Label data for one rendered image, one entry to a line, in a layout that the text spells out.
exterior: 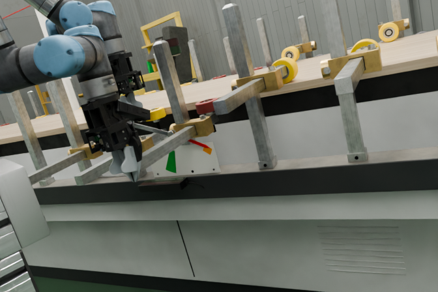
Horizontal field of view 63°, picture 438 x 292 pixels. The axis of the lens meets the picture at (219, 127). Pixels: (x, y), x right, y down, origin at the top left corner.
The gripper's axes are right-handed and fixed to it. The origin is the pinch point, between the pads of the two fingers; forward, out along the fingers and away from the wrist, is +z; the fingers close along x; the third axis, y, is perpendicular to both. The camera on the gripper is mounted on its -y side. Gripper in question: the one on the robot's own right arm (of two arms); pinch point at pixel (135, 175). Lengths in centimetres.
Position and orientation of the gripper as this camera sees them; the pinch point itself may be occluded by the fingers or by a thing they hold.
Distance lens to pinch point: 89.6
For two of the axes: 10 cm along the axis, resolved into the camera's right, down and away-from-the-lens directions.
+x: 8.7, -1.3, -4.8
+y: -4.3, 3.0, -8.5
